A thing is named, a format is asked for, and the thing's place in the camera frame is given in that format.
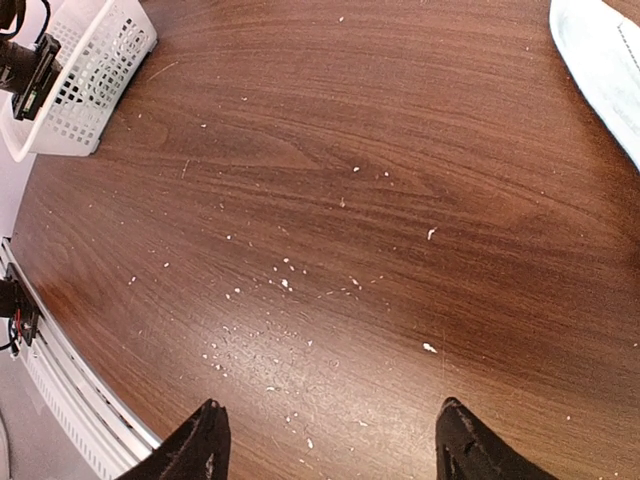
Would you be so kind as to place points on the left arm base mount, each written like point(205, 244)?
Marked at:
point(20, 310)

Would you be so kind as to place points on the front aluminium rail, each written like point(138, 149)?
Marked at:
point(106, 433)

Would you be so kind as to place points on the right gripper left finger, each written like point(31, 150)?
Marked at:
point(198, 449)

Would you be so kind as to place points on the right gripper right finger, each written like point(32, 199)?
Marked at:
point(466, 448)

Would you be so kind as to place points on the white plastic basket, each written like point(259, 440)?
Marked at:
point(103, 43)

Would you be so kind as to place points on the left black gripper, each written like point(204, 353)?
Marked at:
point(35, 72)

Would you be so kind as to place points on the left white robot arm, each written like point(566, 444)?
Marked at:
point(13, 14)

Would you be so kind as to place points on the light blue towel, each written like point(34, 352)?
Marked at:
point(600, 47)

